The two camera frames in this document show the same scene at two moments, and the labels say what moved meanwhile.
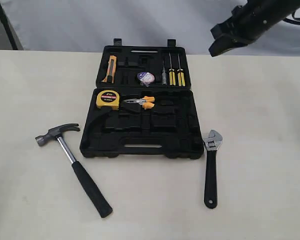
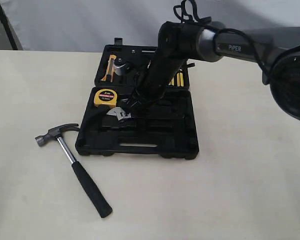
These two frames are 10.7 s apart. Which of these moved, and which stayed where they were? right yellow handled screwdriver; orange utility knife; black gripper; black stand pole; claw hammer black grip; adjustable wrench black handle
Moved: black gripper; adjustable wrench black handle
Stayed: orange utility knife; right yellow handled screwdriver; claw hammer black grip; black stand pole
